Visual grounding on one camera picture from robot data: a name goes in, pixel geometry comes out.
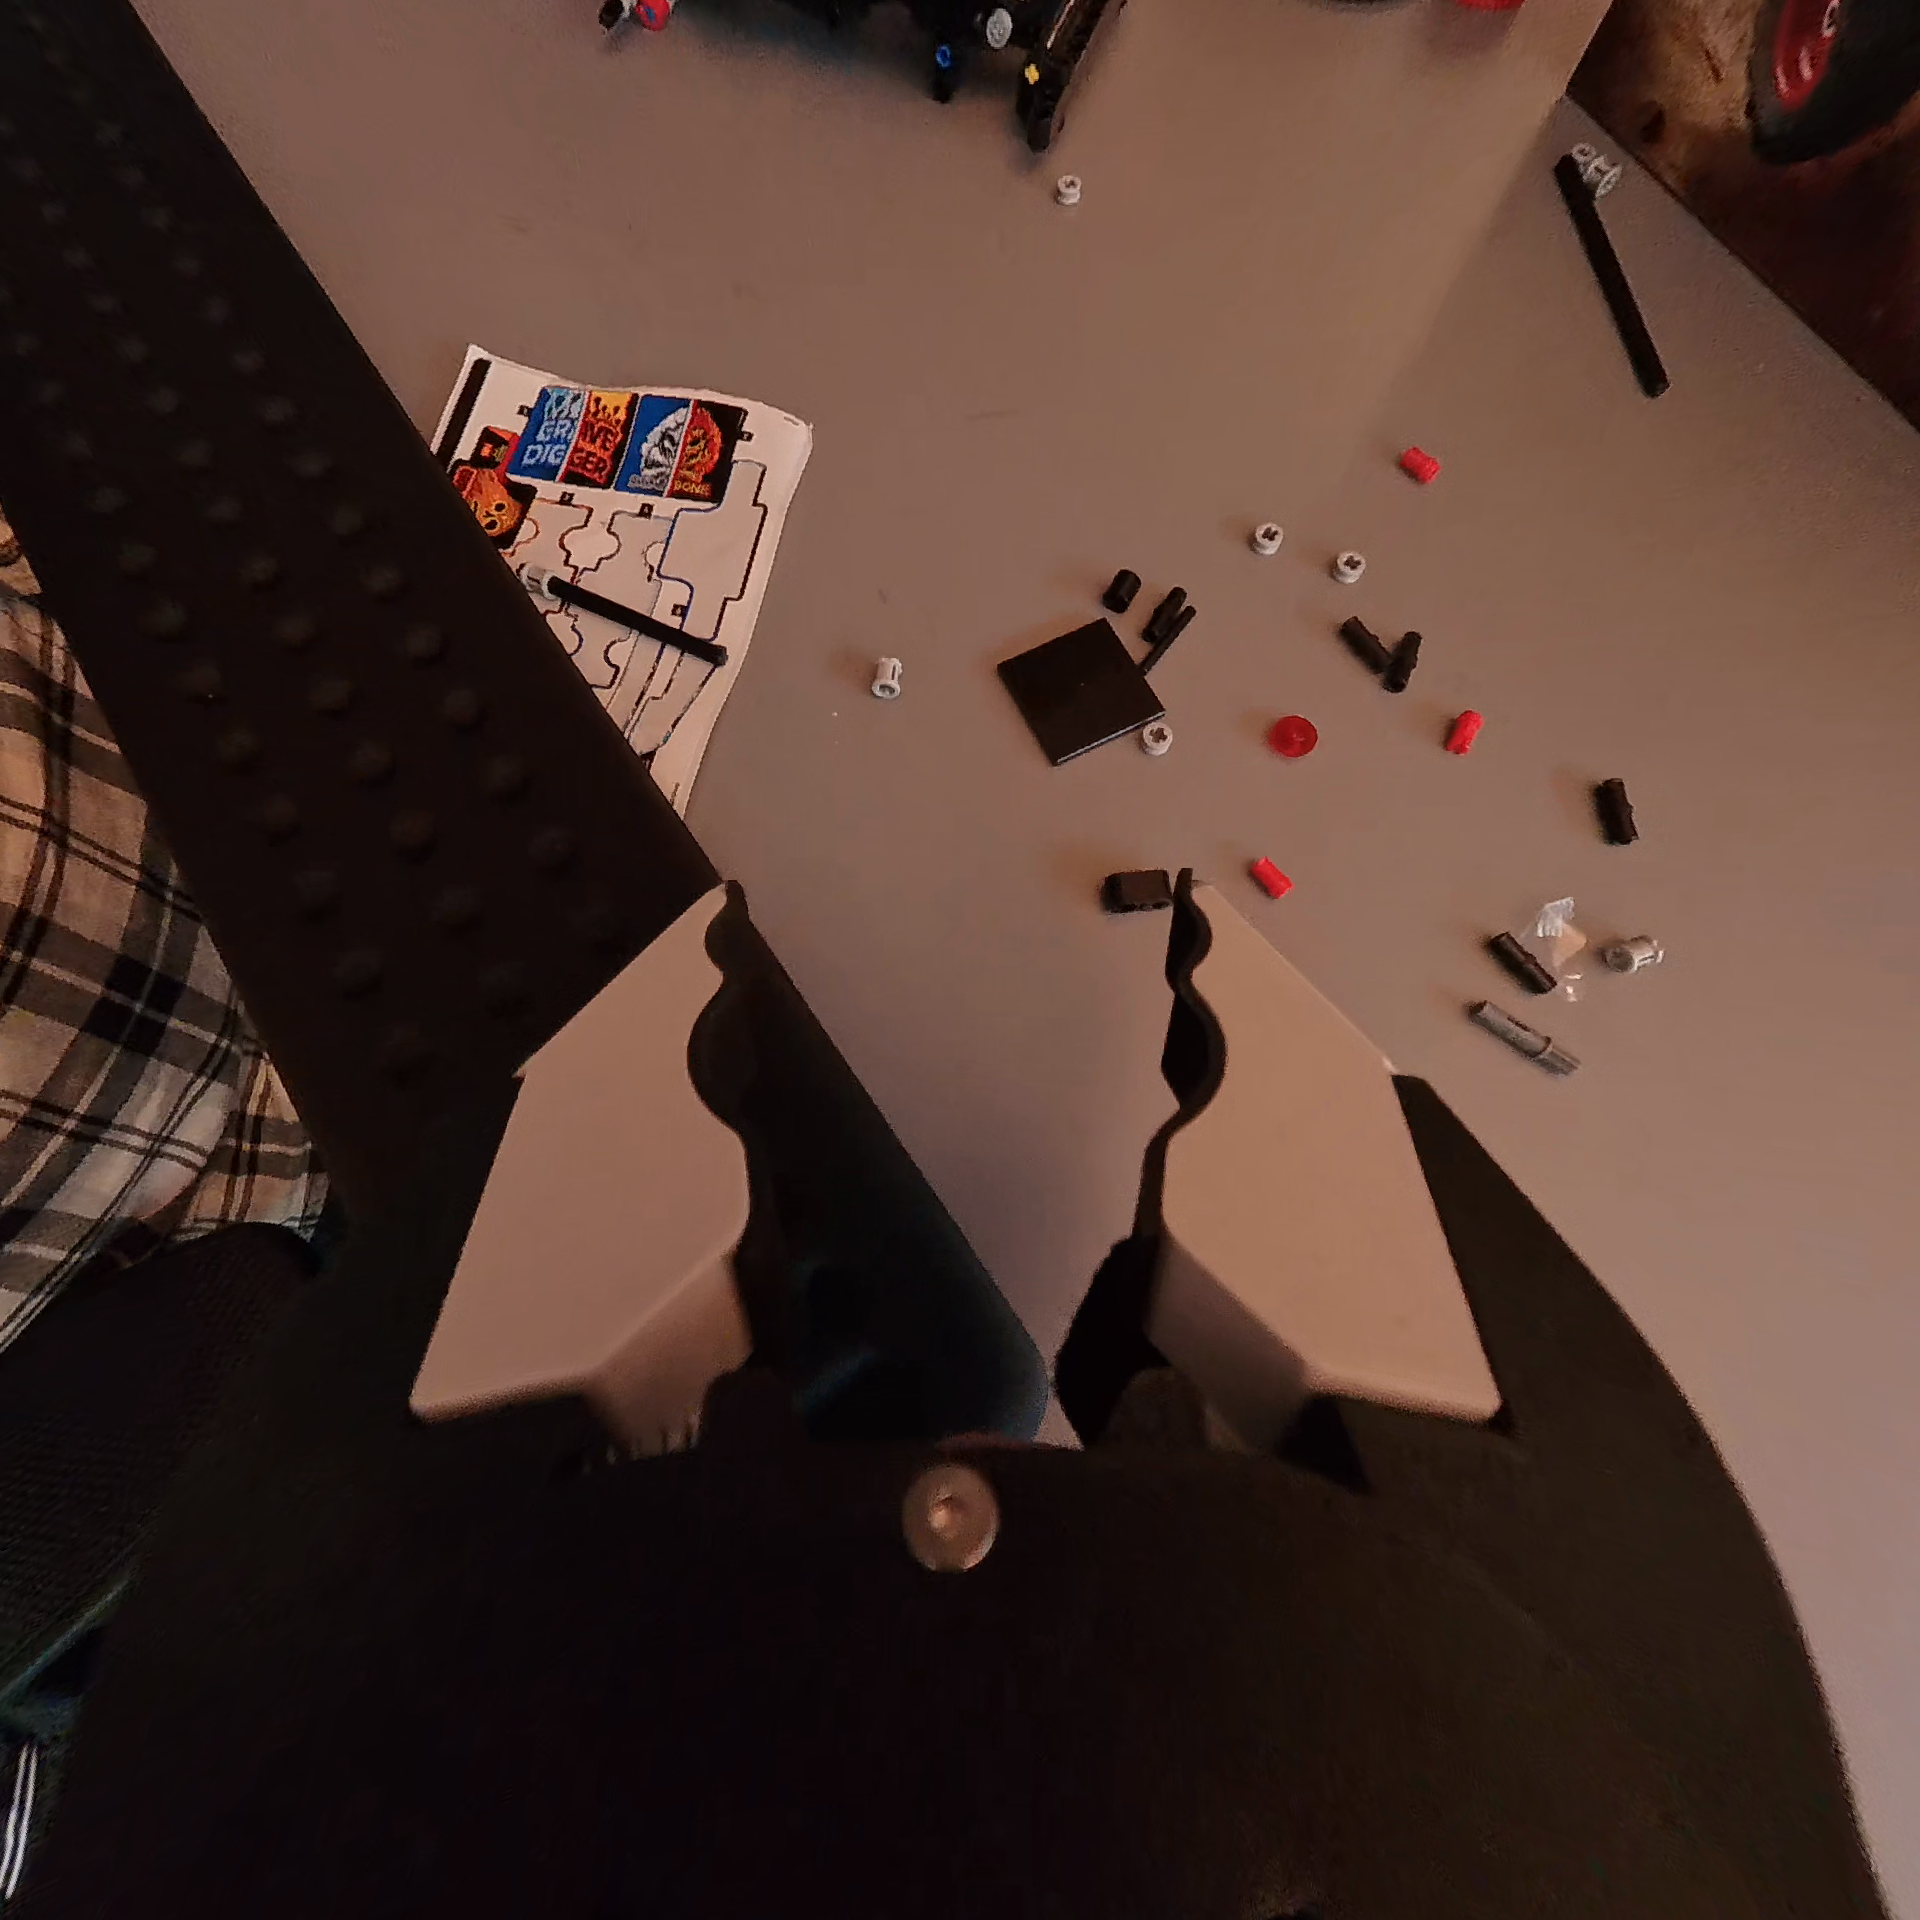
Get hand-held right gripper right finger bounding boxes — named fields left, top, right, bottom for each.
left=1054, top=866, right=1505, bottom=1451

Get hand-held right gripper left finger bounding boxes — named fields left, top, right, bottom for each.
left=407, top=882, right=753, bottom=1457

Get brick-built toy truck model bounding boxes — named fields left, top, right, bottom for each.
left=596, top=0, right=1129, bottom=155

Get scattered small brick pieces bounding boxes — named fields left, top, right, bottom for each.
left=866, top=442, right=1670, bottom=1086

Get person's torso in plaid shirt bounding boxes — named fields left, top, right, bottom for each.
left=0, top=510, right=330, bottom=1361

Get black flat plate piece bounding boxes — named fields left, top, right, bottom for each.
left=997, top=615, right=1167, bottom=769

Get black axle rod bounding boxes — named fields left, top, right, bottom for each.
left=1551, top=152, right=1673, bottom=401
left=544, top=575, right=730, bottom=670

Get black perforated chair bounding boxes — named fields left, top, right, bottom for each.
left=0, top=0, right=1050, bottom=1728

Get sticker sheet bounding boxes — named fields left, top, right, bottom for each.
left=430, top=345, right=816, bottom=818

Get toy truck set box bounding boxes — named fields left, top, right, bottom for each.
left=1567, top=0, right=1920, bottom=339

